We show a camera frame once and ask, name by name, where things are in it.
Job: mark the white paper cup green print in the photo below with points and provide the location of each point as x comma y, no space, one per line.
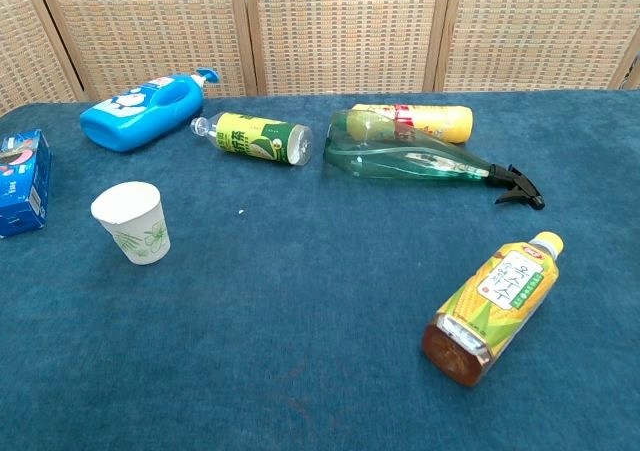
132,221

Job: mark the yellow corn tea bottle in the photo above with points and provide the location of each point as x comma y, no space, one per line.
500,301

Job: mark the blue cookie box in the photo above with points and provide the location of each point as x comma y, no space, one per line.
22,186

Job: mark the blue felt table cover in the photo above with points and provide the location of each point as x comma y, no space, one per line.
300,321

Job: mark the green transparent spray bottle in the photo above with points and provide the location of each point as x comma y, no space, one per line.
400,158

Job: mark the clear bottle green tea label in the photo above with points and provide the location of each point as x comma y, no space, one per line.
255,138

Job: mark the blue pump detergent bottle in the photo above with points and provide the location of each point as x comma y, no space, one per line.
135,116

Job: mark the woven wicker folding screen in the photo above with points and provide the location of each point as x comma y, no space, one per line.
340,26

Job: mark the yellow squeeze bottle red label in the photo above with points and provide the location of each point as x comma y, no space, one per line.
440,121

